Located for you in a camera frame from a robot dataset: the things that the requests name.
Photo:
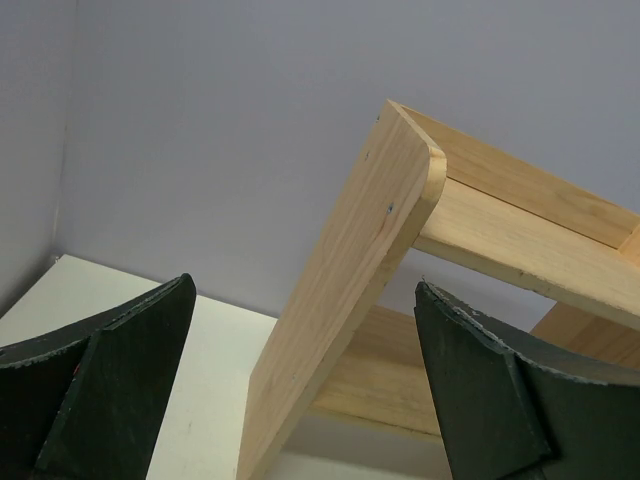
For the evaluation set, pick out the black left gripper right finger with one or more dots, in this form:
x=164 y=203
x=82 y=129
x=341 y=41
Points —
x=512 y=406

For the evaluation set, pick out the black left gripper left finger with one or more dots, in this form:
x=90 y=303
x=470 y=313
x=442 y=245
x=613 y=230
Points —
x=87 y=401

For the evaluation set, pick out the wooden two-tier shelf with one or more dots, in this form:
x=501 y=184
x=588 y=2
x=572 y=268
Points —
x=420 y=184

